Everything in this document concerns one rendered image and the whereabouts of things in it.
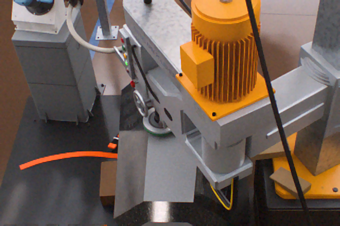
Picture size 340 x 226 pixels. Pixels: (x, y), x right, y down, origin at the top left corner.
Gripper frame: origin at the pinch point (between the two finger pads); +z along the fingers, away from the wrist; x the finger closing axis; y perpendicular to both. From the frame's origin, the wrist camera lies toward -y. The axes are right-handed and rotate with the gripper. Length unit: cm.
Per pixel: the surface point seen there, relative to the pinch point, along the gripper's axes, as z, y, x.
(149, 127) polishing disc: -5, 45, 83
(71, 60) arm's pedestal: 60, 9, -1
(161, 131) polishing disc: -7, 44, 91
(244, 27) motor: -142, 50, 110
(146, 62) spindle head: -59, 38, 72
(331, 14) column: -109, -1, 132
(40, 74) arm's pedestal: 77, 25, -18
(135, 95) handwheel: -39, 47, 73
